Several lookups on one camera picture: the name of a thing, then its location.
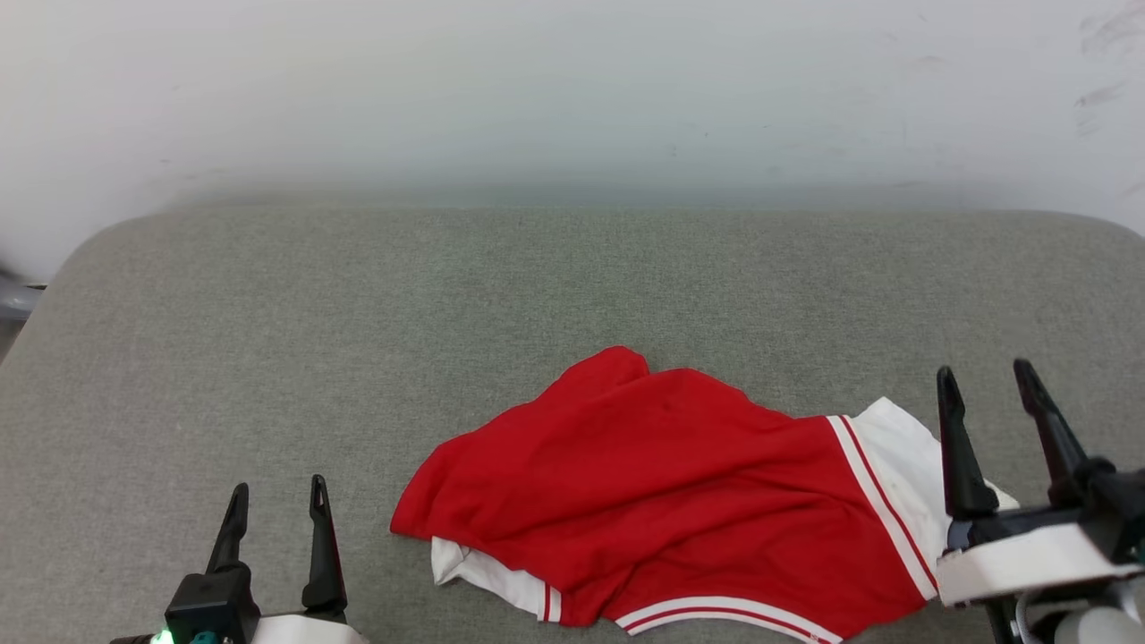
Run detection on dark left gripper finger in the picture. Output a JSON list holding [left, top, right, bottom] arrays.
[[301, 474, 349, 620], [205, 483, 250, 578]]

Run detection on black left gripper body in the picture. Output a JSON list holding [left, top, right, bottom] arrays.
[[109, 565, 262, 644]]

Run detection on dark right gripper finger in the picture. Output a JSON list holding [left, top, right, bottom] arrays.
[[1013, 359, 1094, 507], [936, 366, 1001, 521]]

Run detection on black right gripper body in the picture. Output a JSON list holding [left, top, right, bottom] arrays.
[[945, 456, 1145, 566]]

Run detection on red white sports jersey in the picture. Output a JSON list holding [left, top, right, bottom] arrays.
[[390, 346, 1022, 644]]

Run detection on grey fabric sofa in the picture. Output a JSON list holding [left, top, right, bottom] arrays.
[[0, 206, 1145, 644]]

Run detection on grey plastic object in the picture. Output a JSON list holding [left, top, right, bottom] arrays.
[[0, 267, 47, 325]]

